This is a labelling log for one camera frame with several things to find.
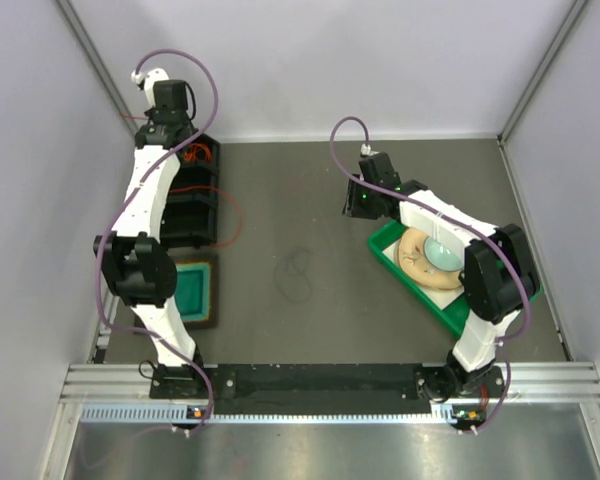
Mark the orange thin cable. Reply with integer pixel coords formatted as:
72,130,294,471
179,142,214,165

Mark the red thin cable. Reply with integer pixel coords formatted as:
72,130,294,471
119,113,245,250

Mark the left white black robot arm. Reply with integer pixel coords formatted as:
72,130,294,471
94,68,207,397

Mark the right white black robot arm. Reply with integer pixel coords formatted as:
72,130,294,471
343,144,541,401

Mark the beige painted ceramic plate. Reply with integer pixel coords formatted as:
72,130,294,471
395,228,461,290

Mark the black compartment organizer bin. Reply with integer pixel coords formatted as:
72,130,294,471
160,134,220,249

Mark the white square board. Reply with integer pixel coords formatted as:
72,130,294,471
382,241,464,310

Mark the green plastic tray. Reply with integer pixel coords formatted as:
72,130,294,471
367,219,544,339

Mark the teal sponge on black tray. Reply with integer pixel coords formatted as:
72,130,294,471
134,254,220,330

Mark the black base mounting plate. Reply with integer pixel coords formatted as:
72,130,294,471
148,363,504,403

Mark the grey thin cable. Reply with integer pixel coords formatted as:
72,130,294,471
273,248,314,304

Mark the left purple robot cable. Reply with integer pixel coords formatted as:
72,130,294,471
95,48,220,436

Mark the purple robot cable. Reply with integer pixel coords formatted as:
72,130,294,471
95,48,220,436
328,116,533,434

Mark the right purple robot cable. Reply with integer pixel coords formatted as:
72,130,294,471
328,116,533,434

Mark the grey slotted cable duct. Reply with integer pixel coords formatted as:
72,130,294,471
80,404,485,426

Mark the aluminium front frame rail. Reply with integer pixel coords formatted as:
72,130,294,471
60,362,600,404

